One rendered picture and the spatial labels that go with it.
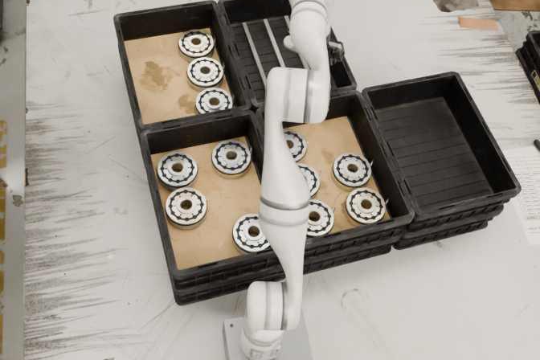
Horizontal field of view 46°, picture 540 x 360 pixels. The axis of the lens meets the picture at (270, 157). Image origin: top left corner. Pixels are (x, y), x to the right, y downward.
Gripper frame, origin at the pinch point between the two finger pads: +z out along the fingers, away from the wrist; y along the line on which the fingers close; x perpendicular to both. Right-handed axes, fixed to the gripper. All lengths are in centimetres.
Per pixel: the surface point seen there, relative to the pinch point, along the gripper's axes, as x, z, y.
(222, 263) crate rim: 57, -4, -4
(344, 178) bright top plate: 22.5, 15.5, -18.6
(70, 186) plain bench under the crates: 56, 18, 49
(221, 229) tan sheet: 48.9, 8.9, 2.9
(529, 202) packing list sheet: 0, 42, -68
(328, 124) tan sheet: 8.4, 22.7, -7.3
